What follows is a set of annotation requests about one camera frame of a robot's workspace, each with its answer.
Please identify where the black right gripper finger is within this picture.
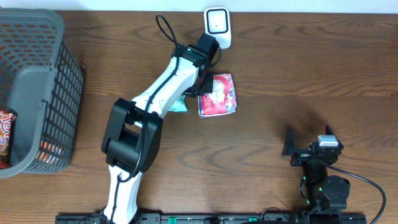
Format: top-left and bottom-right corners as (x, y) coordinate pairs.
(281, 127), (296, 156)
(325, 125), (344, 150)

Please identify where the purple red noodle packet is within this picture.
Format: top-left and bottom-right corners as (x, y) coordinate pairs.
(198, 73), (237, 118)

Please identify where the teal white snack packet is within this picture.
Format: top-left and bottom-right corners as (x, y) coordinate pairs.
(169, 95), (188, 113)

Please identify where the red orange snack bag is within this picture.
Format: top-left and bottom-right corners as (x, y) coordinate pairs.
(1, 110), (16, 169)

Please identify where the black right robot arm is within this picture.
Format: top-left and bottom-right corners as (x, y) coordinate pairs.
(282, 126), (350, 212)

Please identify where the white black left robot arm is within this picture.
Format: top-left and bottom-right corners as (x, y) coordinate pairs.
(101, 45), (220, 223)

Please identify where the white barcode scanner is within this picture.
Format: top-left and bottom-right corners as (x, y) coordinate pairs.
(203, 7), (232, 49)

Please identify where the dark grey plastic basket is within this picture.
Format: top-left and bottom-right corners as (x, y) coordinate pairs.
(1, 8), (85, 179)

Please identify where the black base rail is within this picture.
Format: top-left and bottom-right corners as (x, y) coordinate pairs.
(55, 212), (368, 224)

